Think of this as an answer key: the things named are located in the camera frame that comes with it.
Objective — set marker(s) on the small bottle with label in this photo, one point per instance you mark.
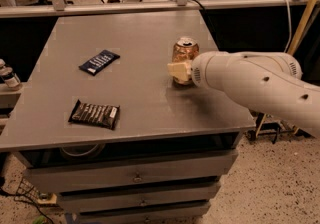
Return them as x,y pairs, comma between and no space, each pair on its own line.
9,77

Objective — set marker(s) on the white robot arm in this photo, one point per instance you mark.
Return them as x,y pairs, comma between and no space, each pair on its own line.
266,82

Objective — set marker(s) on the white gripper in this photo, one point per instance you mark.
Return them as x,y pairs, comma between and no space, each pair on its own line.
199,70

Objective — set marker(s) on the black chocolate bar wrapper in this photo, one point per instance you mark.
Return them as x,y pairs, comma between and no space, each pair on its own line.
104,116

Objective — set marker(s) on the dark blue snack packet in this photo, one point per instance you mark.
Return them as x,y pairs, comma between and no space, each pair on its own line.
97,63

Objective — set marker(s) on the grey drawer cabinet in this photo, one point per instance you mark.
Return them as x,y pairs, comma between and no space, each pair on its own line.
170,145

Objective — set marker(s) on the orange soda can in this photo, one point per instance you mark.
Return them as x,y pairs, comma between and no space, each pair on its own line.
186,48

